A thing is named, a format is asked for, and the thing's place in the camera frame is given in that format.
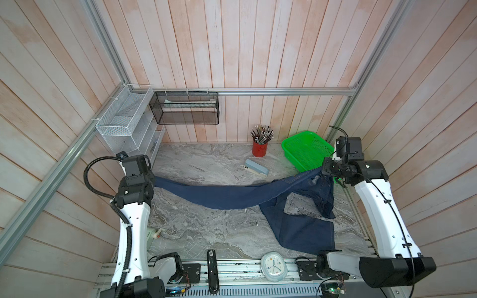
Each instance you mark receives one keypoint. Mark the white round clock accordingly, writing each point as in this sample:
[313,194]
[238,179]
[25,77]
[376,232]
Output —
[274,267]

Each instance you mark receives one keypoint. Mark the grey blue stapler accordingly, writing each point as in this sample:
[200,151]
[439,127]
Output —
[255,168]

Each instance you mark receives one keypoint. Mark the white wire mesh shelf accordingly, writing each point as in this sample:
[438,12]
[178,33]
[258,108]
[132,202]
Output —
[128,123]

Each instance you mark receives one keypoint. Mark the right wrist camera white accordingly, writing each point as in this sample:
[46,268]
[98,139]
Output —
[350,148]

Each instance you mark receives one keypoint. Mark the black mesh wall basket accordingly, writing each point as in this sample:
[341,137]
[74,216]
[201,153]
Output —
[185,108]

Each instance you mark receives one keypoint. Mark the black remote control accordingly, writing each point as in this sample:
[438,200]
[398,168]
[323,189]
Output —
[212,272]

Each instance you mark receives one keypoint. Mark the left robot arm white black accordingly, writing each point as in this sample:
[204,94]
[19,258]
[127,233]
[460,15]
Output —
[133,276]

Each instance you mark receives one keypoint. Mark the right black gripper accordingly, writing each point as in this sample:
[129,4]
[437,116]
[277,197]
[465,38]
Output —
[327,162]

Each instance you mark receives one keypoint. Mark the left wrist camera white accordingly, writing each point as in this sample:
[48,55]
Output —
[134,165]

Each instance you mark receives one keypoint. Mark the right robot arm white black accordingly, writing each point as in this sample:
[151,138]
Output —
[399,261]

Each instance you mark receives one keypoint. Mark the red pencil cup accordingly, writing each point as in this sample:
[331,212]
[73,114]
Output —
[261,136]

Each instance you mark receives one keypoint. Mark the green plastic basket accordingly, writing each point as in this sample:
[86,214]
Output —
[306,150]

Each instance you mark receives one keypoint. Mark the dark blue denim trousers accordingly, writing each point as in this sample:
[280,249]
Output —
[296,232]

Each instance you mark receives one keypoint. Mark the aluminium front rail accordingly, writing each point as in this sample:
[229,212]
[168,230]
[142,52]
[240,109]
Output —
[245,279]

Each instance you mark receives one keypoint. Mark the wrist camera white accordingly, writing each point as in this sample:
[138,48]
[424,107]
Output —
[134,165]
[350,148]

